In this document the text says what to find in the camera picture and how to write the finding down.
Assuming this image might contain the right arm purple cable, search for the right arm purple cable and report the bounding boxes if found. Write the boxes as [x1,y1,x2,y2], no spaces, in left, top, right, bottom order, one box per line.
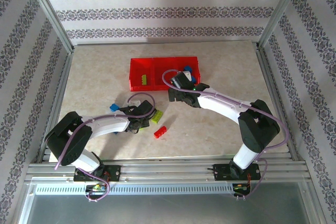
[162,69,290,201]

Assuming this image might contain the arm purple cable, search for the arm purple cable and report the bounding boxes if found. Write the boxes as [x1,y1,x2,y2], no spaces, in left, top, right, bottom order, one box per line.
[162,69,290,201]
[54,92,156,204]

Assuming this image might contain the aluminium frame post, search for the aluminium frame post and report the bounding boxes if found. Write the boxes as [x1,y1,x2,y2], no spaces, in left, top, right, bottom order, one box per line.
[257,0,309,50]
[22,0,76,54]

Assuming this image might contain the slotted grey cable duct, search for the slotted grey cable duct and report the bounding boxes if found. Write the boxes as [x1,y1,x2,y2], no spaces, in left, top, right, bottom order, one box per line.
[34,183,234,195]

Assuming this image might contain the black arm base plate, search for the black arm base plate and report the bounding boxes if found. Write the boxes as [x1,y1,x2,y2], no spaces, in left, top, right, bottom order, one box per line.
[73,165,122,183]
[213,163,261,182]

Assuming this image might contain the wide aluminium mounting rail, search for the wide aluminium mounting rail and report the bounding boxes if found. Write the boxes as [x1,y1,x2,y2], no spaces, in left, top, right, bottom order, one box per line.
[25,155,312,183]

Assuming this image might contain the aluminium side rail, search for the aluminium side rail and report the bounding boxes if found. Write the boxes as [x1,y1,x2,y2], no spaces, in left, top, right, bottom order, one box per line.
[256,42,301,162]
[36,50,76,163]

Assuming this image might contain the small circuit board with wires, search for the small circuit board with wires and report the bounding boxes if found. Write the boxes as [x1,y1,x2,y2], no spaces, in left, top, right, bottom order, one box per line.
[232,183,251,193]
[86,184,108,193]

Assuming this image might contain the red lego brick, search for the red lego brick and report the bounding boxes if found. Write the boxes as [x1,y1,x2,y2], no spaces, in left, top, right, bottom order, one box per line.
[153,126,168,139]

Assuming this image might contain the thin aluminium wall rail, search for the thin aluminium wall rail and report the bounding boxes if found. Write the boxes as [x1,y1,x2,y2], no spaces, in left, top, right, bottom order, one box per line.
[73,39,259,46]

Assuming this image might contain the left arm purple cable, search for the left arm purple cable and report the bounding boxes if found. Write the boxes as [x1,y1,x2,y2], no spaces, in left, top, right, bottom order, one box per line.
[54,92,156,204]

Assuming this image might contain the grey sheet metal panel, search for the grey sheet metal panel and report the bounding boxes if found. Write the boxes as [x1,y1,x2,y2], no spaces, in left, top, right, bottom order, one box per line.
[18,182,323,224]

